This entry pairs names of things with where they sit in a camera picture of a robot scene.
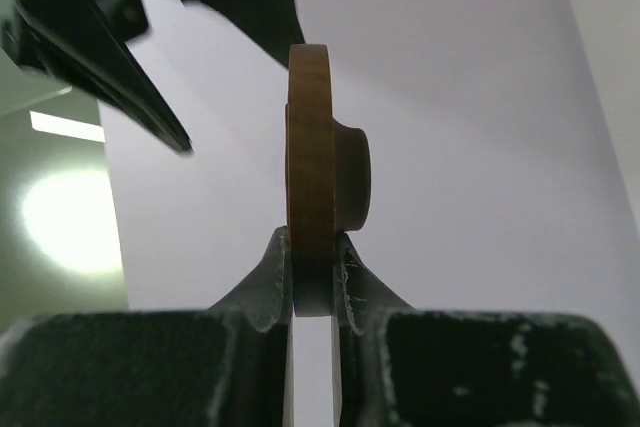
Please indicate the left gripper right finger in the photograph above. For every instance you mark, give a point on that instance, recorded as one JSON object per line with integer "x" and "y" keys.
{"x": 395, "y": 365}

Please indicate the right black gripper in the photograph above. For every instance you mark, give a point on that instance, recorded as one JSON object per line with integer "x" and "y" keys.
{"x": 83, "y": 43}

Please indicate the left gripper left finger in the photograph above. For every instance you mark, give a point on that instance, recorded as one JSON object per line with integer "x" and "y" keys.
{"x": 228, "y": 365}

